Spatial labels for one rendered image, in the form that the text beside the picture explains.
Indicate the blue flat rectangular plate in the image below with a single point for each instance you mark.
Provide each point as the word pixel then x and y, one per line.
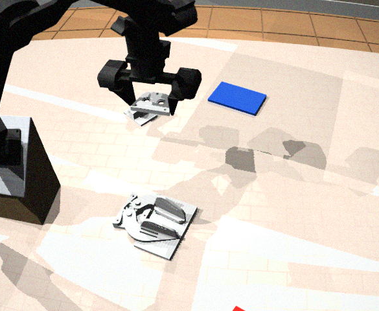
pixel 238 98

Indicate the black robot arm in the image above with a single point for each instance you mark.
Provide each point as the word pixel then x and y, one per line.
pixel 20 20

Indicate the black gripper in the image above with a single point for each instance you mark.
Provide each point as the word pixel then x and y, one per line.
pixel 148 69

